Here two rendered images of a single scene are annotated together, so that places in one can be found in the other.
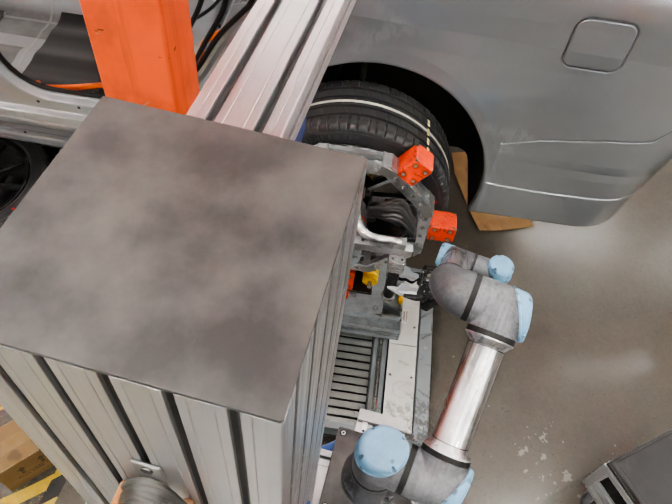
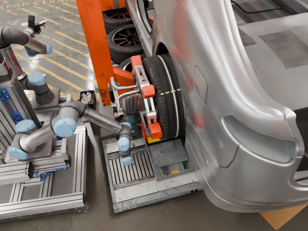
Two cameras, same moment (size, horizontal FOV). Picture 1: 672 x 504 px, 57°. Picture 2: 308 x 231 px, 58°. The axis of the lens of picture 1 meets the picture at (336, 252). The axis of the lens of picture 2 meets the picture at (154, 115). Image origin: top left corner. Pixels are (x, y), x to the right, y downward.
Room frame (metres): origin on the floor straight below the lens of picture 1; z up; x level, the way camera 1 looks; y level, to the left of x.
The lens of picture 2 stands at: (1.04, -1.58, 2.37)
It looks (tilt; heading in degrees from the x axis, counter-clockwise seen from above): 47 degrees down; 76
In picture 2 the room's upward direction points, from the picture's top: 4 degrees counter-clockwise
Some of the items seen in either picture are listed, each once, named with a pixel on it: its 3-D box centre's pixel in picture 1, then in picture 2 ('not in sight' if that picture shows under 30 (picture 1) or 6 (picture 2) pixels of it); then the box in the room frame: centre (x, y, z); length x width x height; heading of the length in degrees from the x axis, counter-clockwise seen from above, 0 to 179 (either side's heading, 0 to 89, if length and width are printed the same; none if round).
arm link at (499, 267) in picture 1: (491, 272); (124, 144); (1.10, -0.46, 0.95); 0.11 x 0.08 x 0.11; 73
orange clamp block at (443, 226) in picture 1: (441, 226); (155, 130); (1.34, -0.34, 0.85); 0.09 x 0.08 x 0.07; 88
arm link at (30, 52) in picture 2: not in sight; (32, 49); (0.57, 0.62, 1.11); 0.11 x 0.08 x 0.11; 157
